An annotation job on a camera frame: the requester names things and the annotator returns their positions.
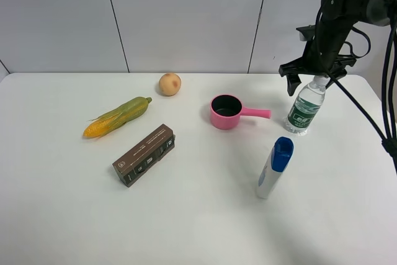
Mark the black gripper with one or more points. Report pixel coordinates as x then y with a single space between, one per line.
313 66

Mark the clear water bottle green label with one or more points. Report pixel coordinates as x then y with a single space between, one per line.
306 105

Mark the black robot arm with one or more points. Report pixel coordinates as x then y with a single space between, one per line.
326 37

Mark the white bottle blue cap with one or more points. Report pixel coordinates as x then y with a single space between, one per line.
274 167

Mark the pink saucepan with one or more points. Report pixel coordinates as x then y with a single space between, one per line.
226 111

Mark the round tan potato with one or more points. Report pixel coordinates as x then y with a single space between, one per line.
169 84

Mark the brown rectangular box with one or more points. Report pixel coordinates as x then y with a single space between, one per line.
139 159

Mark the yellow corn cob green husk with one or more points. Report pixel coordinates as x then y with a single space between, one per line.
117 117

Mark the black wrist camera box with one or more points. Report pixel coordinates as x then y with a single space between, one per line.
306 33

